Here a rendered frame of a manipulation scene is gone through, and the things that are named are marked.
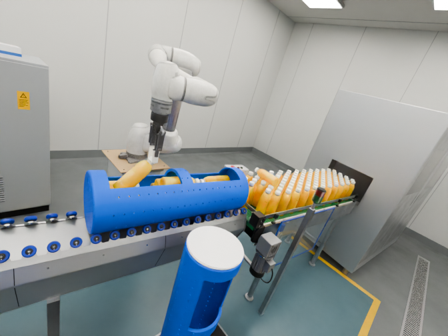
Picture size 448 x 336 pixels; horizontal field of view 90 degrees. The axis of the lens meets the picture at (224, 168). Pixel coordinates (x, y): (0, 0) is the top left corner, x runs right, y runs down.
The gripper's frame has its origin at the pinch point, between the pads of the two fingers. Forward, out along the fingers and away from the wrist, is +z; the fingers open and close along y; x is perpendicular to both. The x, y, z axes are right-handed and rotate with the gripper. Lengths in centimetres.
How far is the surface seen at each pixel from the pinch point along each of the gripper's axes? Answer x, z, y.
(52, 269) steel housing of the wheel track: -39, 46, 11
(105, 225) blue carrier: -21.4, 27.5, 12.2
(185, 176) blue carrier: 18.0, 11.0, 3.1
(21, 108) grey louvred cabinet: -54, 24, -147
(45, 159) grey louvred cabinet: -40, 70, -149
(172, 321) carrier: 7, 74, 37
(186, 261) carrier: 7, 36, 36
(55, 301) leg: -39, 70, 7
